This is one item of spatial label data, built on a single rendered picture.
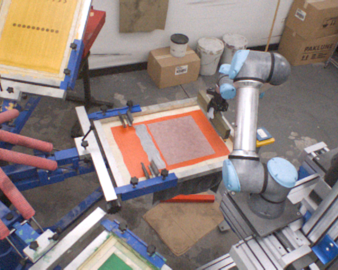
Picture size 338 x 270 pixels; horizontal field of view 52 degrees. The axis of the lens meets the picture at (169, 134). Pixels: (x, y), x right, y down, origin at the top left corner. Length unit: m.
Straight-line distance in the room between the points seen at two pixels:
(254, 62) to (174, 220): 1.75
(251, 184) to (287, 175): 0.13
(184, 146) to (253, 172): 0.80
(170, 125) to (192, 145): 0.20
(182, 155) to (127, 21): 2.11
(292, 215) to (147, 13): 2.79
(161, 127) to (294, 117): 2.24
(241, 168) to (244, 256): 0.37
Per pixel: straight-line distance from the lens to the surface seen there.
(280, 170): 1.30
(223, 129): 1.90
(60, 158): 1.82
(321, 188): 1.53
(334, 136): 4.06
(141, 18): 3.81
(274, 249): 1.46
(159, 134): 2.05
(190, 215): 2.84
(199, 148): 2.01
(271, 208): 1.41
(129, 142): 1.99
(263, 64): 1.34
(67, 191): 2.98
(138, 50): 4.06
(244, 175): 1.26
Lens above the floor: 2.41
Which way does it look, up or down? 45 degrees down
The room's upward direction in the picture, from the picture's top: 9 degrees clockwise
